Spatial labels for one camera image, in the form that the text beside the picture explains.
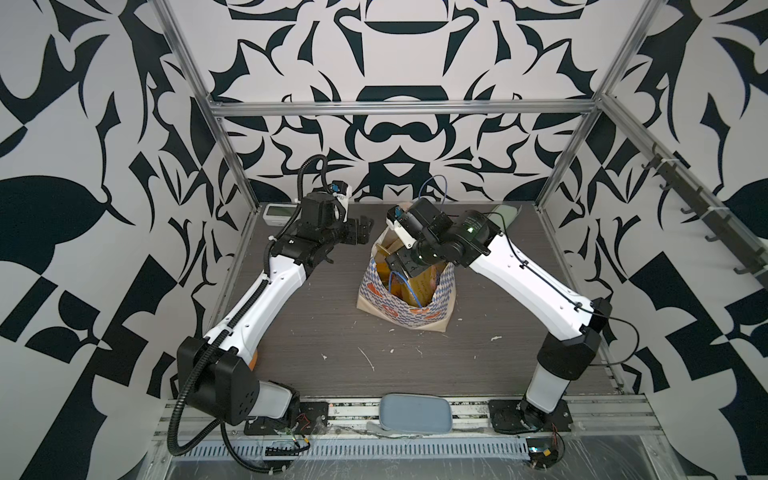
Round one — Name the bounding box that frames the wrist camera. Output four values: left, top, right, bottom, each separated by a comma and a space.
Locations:
329, 180, 351, 222
386, 219, 416, 250

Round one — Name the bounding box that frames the mint green case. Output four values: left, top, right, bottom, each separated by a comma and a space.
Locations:
485, 205, 519, 233

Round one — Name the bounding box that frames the white digital clock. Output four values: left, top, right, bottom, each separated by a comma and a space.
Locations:
262, 203, 298, 227

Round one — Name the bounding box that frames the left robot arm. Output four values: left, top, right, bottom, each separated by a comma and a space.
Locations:
166, 154, 373, 456

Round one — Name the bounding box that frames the grey-blue pouch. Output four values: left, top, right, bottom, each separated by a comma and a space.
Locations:
379, 393, 453, 434

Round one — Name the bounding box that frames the wall hook rack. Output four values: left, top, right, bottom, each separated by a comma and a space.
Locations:
643, 143, 767, 290

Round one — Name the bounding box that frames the blue checkered paper bag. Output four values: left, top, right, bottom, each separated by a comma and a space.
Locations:
357, 226, 457, 332

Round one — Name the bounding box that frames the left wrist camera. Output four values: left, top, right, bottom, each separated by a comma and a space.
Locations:
329, 180, 351, 222

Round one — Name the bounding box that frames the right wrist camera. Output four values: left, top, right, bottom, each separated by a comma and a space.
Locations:
386, 219, 416, 250

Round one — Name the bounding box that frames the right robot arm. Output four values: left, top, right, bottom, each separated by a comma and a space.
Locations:
386, 198, 614, 435

